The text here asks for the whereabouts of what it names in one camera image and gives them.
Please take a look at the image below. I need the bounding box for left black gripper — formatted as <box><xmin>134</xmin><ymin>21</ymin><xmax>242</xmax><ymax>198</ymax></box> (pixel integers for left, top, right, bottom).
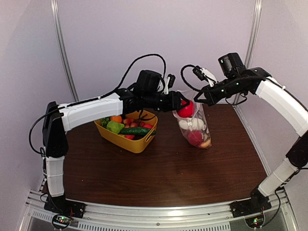
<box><xmin>143</xmin><ymin>90</ymin><xmax>190</xmax><ymax>112</ymax></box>

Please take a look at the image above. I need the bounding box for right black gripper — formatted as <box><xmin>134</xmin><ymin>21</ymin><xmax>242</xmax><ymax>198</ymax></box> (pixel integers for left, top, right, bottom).
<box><xmin>194</xmin><ymin>75</ymin><xmax>246</xmax><ymax>106</ymax></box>

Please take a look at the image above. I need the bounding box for small red fruit toy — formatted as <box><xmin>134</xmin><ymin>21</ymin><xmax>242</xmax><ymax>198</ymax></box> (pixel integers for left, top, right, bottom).
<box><xmin>177</xmin><ymin>101</ymin><xmax>195</xmax><ymax>118</ymax></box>

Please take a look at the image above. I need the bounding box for clear zip top bag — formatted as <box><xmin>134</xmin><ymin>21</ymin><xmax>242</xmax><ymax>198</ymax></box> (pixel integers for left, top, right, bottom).
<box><xmin>173</xmin><ymin>90</ymin><xmax>211</xmax><ymax>149</ymax></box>

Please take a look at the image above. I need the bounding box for white eggplant toy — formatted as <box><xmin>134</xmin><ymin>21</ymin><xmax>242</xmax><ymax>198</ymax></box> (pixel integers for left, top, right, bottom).
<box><xmin>178</xmin><ymin>119</ymin><xmax>192</xmax><ymax>131</ymax></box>

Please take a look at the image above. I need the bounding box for large red tomato toy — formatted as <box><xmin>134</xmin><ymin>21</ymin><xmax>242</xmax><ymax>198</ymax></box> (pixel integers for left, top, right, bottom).
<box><xmin>188</xmin><ymin>130</ymin><xmax>203</xmax><ymax>146</ymax></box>

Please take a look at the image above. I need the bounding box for yellow cauliflower toy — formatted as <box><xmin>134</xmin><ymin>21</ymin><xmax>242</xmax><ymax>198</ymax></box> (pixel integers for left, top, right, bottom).
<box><xmin>198</xmin><ymin>139</ymin><xmax>211</xmax><ymax>149</ymax></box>

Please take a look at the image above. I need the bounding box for orange fruit toy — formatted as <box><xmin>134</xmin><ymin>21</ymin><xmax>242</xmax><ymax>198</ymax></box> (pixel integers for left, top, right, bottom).
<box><xmin>110</xmin><ymin>115</ymin><xmax>122</xmax><ymax>123</ymax></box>

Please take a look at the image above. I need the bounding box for light green pepper toy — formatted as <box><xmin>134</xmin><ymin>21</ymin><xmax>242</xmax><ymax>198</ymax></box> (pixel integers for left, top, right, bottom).
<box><xmin>106</xmin><ymin>121</ymin><xmax>125</xmax><ymax>134</ymax></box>

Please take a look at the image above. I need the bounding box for white cabbage toy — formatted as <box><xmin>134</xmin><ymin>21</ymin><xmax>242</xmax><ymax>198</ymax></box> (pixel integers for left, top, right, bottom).
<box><xmin>192</xmin><ymin>118</ymin><xmax>208</xmax><ymax>131</ymax></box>

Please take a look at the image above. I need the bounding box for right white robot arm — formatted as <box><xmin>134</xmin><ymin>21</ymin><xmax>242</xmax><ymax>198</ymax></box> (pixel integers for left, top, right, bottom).
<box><xmin>192</xmin><ymin>53</ymin><xmax>308</xmax><ymax>213</ymax></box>

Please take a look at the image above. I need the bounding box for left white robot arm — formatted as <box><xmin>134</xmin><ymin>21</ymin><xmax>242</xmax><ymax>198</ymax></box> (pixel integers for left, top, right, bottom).
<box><xmin>42</xmin><ymin>70</ymin><xmax>189</xmax><ymax>214</ymax></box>

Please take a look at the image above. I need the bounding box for green cucumber toy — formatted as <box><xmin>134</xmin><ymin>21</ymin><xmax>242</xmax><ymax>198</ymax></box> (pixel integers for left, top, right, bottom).
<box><xmin>120</xmin><ymin>127</ymin><xmax>156</xmax><ymax>136</ymax></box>

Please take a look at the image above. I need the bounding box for red strawberry toy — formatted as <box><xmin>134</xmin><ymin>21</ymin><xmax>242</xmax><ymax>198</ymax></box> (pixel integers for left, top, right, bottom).
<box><xmin>125</xmin><ymin>135</ymin><xmax>135</xmax><ymax>140</ymax></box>

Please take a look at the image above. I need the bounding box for yellow plastic basket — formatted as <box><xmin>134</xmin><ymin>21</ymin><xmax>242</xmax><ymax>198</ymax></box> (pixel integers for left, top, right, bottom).
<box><xmin>95</xmin><ymin>111</ymin><xmax>158</xmax><ymax>154</ymax></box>

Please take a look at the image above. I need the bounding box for green grapes toy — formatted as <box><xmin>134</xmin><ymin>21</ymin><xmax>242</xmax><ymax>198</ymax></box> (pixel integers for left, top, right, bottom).
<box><xmin>100</xmin><ymin>117</ymin><xmax>110</xmax><ymax>128</ymax></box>

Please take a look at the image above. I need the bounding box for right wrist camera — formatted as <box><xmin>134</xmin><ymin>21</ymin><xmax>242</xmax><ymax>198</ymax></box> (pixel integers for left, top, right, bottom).
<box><xmin>192</xmin><ymin>65</ymin><xmax>218</xmax><ymax>87</ymax></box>

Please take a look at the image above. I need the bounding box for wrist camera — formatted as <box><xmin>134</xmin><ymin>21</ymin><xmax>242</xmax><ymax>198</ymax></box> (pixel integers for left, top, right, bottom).
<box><xmin>192</xmin><ymin>65</ymin><xmax>218</xmax><ymax>87</ymax></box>
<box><xmin>163</xmin><ymin>74</ymin><xmax>176</xmax><ymax>94</ymax></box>

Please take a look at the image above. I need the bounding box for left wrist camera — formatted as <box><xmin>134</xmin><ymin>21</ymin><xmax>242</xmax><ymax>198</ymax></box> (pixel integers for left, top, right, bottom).
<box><xmin>163</xmin><ymin>74</ymin><xmax>176</xmax><ymax>94</ymax></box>

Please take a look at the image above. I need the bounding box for right black cable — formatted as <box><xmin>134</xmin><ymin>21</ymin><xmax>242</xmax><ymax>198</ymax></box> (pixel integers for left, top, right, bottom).
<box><xmin>180</xmin><ymin>64</ymin><xmax>203</xmax><ymax>93</ymax></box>

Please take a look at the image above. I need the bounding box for black cable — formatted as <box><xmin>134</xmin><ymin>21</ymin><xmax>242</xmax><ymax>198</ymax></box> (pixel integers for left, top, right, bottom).
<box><xmin>28</xmin><ymin>54</ymin><xmax>167</xmax><ymax>154</ymax></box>
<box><xmin>180</xmin><ymin>64</ymin><xmax>203</xmax><ymax>93</ymax></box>

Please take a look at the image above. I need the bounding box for right aluminium frame post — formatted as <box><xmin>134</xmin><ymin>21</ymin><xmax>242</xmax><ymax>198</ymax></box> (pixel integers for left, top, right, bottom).
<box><xmin>244</xmin><ymin>0</ymin><xmax>263</xmax><ymax>67</ymax></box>

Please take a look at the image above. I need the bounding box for aluminium frame post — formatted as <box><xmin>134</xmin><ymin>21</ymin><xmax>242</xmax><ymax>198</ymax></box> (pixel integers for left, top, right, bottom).
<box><xmin>50</xmin><ymin>0</ymin><xmax>79</xmax><ymax>102</ymax></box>
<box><xmin>244</xmin><ymin>0</ymin><xmax>263</xmax><ymax>67</ymax></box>

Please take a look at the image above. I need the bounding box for aluminium front rail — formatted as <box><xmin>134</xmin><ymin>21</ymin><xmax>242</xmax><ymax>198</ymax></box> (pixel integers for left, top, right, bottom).
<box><xmin>19</xmin><ymin>190</ymin><xmax>295</xmax><ymax>231</ymax></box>

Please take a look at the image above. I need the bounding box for left black cable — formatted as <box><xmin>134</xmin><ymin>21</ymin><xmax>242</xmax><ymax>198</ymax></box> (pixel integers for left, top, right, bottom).
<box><xmin>28</xmin><ymin>54</ymin><xmax>167</xmax><ymax>154</ymax></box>

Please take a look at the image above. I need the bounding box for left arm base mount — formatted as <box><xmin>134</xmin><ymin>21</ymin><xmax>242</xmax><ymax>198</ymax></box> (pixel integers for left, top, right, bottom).
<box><xmin>44</xmin><ymin>197</ymin><xmax>86</xmax><ymax>230</ymax></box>

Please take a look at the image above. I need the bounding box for left aluminium frame post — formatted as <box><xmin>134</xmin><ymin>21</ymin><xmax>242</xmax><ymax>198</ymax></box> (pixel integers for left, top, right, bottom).
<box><xmin>50</xmin><ymin>0</ymin><xmax>79</xmax><ymax>102</ymax></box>

